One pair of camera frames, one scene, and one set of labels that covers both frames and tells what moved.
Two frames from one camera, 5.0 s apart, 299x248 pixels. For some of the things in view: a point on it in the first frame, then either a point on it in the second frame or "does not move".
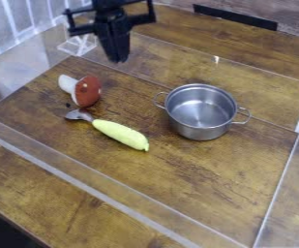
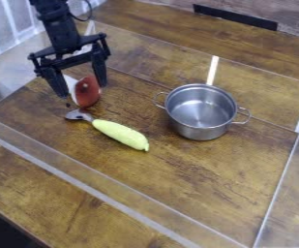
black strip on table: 236,17 does not move
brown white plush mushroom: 85,89 does not move
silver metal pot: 201,110 does not move
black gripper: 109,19 -> 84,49
